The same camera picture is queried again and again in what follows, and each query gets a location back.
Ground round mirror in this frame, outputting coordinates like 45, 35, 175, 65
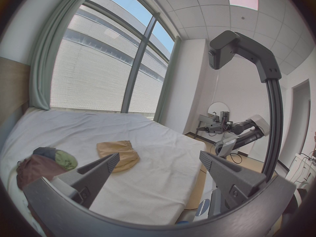
208, 102, 230, 118

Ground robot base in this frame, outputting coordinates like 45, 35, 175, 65
175, 180, 238, 228

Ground green garment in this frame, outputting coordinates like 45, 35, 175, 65
55, 150, 77, 170

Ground tan shorts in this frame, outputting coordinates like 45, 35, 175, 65
96, 140, 140, 173

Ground brown shorts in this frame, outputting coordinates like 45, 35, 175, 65
16, 155, 72, 191

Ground black garment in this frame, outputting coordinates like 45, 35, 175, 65
33, 147, 58, 161

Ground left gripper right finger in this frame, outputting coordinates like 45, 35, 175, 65
199, 150, 267, 211

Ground window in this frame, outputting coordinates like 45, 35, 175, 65
49, 0, 176, 114

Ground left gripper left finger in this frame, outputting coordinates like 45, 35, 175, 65
52, 153, 121, 210

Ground bed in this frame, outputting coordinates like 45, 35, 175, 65
0, 57, 208, 226

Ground grey-green curtain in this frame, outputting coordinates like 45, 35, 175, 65
30, 0, 99, 109
154, 36, 182, 121

